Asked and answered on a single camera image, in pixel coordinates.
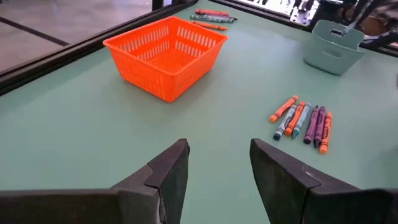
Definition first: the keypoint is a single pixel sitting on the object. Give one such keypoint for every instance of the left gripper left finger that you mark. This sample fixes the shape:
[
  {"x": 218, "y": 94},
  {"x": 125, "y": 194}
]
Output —
[{"x": 168, "y": 186}]

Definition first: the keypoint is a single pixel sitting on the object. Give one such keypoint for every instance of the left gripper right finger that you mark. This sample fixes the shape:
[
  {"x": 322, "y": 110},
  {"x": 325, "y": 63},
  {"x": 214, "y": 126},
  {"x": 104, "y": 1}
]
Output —
[{"x": 280, "y": 186}]

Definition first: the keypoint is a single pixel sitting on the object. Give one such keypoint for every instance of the blue crayon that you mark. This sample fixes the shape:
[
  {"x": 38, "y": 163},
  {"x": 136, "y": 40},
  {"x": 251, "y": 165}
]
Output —
[{"x": 285, "y": 122}]

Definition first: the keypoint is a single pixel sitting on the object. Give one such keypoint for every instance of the orange crayon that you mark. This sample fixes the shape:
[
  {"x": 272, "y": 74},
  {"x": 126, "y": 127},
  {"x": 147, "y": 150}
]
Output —
[
  {"x": 326, "y": 133},
  {"x": 210, "y": 25},
  {"x": 211, "y": 12},
  {"x": 283, "y": 109},
  {"x": 294, "y": 119}
]

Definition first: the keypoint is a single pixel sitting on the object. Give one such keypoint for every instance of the orange plastic basket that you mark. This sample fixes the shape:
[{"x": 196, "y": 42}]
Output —
[{"x": 161, "y": 77}]

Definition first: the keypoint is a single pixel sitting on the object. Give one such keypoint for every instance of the green table mat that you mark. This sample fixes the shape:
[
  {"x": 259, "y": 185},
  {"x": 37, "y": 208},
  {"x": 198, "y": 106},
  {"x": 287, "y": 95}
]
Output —
[{"x": 93, "y": 140}]

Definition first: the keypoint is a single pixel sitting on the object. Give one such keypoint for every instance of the teal plastic bin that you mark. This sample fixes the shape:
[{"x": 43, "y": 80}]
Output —
[{"x": 332, "y": 56}]

